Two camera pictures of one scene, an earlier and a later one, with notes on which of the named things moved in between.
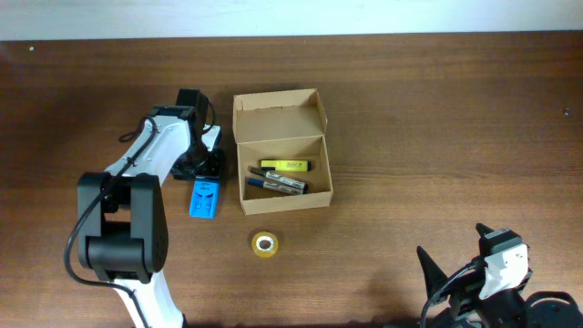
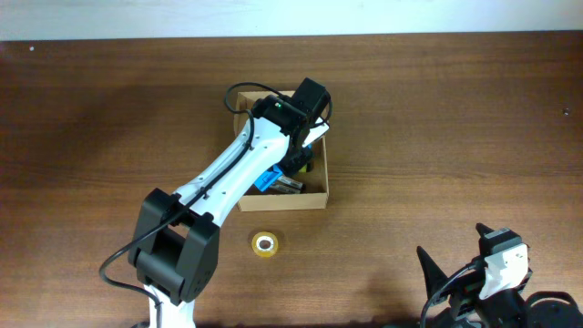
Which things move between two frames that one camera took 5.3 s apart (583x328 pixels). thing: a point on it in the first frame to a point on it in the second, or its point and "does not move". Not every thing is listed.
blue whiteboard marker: x=275 y=186 does not move
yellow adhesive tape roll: x=264 y=243 does not move
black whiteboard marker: x=279 y=178 does not move
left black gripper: x=215 y=169 to x=296 y=164
